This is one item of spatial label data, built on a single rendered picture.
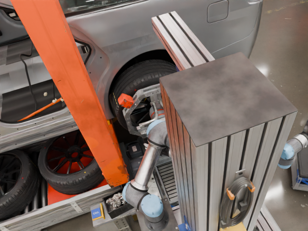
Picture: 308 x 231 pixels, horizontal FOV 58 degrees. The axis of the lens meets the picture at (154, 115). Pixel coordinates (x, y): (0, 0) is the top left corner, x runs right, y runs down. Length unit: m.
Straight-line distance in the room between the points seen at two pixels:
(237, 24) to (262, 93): 1.65
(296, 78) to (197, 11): 2.16
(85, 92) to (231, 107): 1.01
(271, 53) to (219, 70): 3.53
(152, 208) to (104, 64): 1.09
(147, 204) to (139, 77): 0.95
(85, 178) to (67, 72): 1.27
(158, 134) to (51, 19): 0.78
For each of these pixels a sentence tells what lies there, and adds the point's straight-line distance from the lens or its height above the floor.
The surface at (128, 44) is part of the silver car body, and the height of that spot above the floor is 1.42.
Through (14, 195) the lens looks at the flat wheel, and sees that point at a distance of 2.71.
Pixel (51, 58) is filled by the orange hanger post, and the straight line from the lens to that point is 1.40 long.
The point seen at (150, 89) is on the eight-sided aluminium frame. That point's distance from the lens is 2.11.
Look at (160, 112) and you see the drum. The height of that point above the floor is 0.92.
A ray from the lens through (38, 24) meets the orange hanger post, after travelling 1.32.
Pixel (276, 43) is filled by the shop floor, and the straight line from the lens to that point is 4.50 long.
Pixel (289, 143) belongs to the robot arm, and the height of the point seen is 1.25.
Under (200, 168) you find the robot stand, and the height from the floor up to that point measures 1.93.
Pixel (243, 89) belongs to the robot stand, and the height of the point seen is 2.03.
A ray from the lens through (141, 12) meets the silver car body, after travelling 1.96.
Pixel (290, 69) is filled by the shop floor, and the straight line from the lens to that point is 4.06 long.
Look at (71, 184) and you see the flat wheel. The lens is 2.54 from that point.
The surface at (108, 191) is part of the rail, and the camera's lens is 2.53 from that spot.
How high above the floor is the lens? 2.52
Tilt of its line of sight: 48 degrees down
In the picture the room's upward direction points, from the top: 11 degrees counter-clockwise
